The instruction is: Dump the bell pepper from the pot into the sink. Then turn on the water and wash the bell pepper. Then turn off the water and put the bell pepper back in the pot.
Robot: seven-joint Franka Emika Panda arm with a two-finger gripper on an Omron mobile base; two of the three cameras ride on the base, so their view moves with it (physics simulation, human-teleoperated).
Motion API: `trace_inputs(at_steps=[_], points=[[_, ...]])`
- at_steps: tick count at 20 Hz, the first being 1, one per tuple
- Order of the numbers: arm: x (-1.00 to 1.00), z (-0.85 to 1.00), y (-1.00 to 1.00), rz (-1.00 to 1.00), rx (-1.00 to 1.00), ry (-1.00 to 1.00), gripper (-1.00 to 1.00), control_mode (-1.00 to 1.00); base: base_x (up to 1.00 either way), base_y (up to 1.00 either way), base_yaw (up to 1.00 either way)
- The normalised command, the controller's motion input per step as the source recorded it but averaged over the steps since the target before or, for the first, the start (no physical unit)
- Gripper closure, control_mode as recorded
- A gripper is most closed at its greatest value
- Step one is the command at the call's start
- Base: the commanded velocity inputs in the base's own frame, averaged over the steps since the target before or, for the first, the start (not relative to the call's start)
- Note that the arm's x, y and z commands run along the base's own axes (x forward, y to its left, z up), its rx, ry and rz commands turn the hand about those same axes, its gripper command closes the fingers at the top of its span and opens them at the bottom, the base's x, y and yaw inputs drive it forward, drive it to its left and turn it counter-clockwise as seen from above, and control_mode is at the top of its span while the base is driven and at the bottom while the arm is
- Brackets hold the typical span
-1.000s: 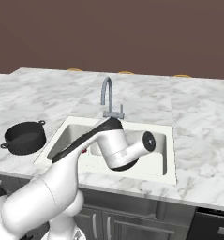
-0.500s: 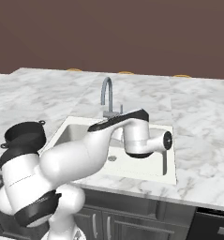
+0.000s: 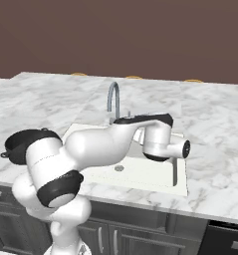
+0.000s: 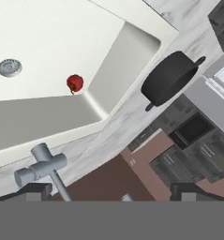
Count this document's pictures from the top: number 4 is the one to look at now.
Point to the stainless steel appliance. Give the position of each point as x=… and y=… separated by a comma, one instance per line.
x=210, y=103

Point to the white sink basin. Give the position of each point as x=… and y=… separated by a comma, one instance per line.
x=54, y=40

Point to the red bell pepper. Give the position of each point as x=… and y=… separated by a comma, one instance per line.
x=75, y=82

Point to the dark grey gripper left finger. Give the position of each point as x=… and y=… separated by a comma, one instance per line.
x=38, y=189

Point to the round metal sink drain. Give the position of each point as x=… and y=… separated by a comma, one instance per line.
x=10, y=67

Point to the dark wood cupboard run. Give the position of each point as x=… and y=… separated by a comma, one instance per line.
x=210, y=156

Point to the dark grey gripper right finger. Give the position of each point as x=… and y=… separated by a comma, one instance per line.
x=182, y=188

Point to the grey metal tap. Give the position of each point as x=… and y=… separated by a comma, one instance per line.
x=43, y=165

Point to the black built-in oven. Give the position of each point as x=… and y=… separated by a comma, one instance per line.
x=193, y=129

